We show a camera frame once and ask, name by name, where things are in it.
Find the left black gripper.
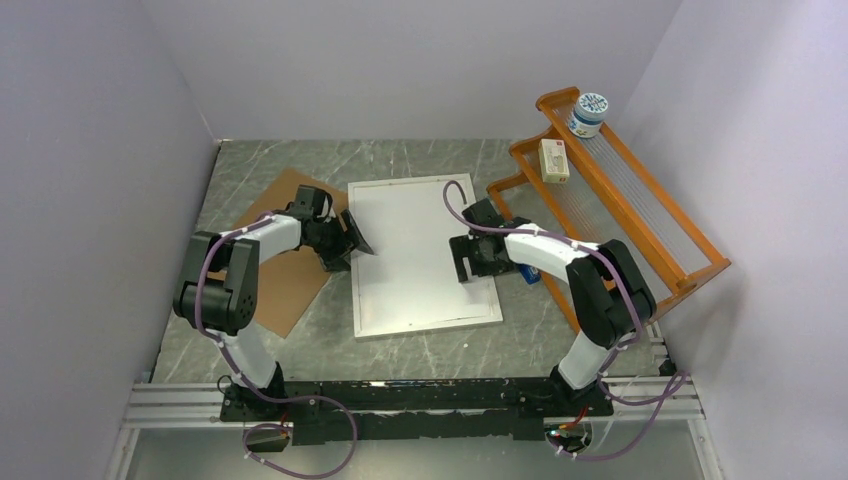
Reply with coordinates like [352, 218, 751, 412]
[308, 210, 373, 272]

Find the white picture frame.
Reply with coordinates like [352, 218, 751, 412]
[347, 173, 505, 342]

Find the brown backing board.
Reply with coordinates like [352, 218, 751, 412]
[233, 169, 348, 337]

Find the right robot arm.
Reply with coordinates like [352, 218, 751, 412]
[448, 200, 657, 415]

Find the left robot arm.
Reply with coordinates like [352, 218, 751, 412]
[172, 185, 374, 420]

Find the blue stapler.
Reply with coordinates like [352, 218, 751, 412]
[518, 264, 541, 285]

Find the small cream box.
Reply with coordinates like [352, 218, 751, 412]
[538, 138, 570, 184]

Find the orange wooden shelf rack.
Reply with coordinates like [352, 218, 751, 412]
[487, 86, 731, 319]

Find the blue white round jar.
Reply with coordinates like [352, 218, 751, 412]
[567, 92, 609, 139]

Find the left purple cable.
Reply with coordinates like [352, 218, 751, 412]
[192, 211, 359, 480]

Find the purple cable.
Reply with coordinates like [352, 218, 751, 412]
[442, 178, 692, 463]
[192, 211, 359, 480]

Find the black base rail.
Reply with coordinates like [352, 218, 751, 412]
[219, 371, 614, 446]

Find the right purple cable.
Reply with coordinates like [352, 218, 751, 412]
[442, 178, 692, 463]

